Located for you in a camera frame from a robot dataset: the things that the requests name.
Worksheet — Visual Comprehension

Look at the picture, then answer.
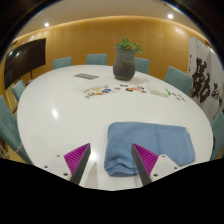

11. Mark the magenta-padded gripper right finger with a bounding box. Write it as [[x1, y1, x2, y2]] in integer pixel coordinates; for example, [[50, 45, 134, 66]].
[[131, 143, 181, 186]]

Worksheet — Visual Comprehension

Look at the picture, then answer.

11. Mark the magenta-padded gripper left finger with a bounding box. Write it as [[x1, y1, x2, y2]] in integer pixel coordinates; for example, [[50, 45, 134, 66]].
[[42, 142, 92, 186]]

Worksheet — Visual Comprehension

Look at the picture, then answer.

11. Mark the blue terry towel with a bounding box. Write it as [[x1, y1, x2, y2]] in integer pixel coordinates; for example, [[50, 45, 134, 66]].
[[103, 121, 197, 178]]

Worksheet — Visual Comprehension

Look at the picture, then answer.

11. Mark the white flat box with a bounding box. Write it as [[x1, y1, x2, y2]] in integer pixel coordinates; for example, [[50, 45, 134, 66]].
[[147, 85, 170, 99]]

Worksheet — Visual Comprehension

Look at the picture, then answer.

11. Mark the colourful sticker sheet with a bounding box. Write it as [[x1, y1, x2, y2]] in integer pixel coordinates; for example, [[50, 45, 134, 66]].
[[80, 84, 119, 100]]

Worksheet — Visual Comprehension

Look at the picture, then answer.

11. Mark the teal chairs group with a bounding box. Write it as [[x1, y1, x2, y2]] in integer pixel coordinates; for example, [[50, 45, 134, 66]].
[[0, 53, 224, 165]]

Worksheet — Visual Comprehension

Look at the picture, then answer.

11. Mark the potted plant in grey pot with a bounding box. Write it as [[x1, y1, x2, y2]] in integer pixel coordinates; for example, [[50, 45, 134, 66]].
[[112, 37, 145, 82]]

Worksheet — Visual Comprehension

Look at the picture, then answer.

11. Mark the white calligraphy folding screen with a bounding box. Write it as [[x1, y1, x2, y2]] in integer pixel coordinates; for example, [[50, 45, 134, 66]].
[[187, 36, 224, 123]]

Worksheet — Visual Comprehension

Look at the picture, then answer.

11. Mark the ceiling spotlights group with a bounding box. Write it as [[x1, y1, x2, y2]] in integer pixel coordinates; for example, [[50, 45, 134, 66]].
[[43, 12, 175, 28]]

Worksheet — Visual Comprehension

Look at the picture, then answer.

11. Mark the black wall television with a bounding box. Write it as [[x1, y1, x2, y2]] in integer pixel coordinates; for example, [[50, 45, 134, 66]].
[[3, 37, 48, 90]]

